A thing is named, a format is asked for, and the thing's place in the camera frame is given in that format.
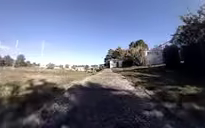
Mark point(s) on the small white building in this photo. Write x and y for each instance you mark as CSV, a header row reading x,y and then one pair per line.
x,y
113,63

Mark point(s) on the cluster of green trees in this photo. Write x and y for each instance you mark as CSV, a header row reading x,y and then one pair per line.
x,y
130,54

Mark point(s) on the grey paved path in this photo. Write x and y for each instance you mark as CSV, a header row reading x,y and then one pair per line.
x,y
103,100

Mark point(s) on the shaded grass verge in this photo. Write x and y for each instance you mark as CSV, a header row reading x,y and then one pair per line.
x,y
166,86

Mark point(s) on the dry grass field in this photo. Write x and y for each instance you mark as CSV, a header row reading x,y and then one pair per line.
x,y
26,80

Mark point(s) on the distant trees and buildings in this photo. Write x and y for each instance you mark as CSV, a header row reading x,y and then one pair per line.
x,y
23,61

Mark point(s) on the dark trees and hedge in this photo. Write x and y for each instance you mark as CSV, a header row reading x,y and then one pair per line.
x,y
195,40

